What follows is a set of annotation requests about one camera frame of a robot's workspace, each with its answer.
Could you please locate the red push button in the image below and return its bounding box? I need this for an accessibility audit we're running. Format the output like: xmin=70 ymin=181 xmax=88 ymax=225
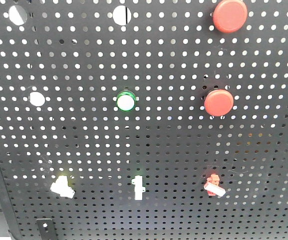
xmin=213 ymin=0 xmax=248 ymax=33
xmin=204 ymin=89 xmax=234 ymax=117

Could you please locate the yellow lit selector switch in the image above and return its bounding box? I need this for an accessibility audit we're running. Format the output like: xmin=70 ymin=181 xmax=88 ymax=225
xmin=50 ymin=175 xmax=75 ymax=199

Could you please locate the green illuminated push button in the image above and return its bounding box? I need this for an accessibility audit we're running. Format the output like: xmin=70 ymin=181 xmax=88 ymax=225
xmin=116 ymin=90 xmax=136 ymax=112

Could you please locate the lower red push button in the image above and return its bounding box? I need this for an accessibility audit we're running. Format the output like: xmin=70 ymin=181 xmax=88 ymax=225
xmin=204 ymin=89 xmax=234 ymax=117

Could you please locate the left black clamp bracket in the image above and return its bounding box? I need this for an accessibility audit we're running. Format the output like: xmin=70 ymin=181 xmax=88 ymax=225
xmin=36 ymin=218 xmax=57 ymax=240

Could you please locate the upper red push button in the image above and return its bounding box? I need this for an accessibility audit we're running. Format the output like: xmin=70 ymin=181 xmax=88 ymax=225
xmin=213 ymin=0 xmax=248 ymax=33

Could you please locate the red selector switch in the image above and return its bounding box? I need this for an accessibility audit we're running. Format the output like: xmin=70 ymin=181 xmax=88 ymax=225
xmin=204 ymin=174 xmax=226 ymax=197

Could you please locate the black perforated pegboard panel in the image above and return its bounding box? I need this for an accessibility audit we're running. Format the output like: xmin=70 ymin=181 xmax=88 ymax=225
xmin=0 ymin=0 xmax=288 ymax=240

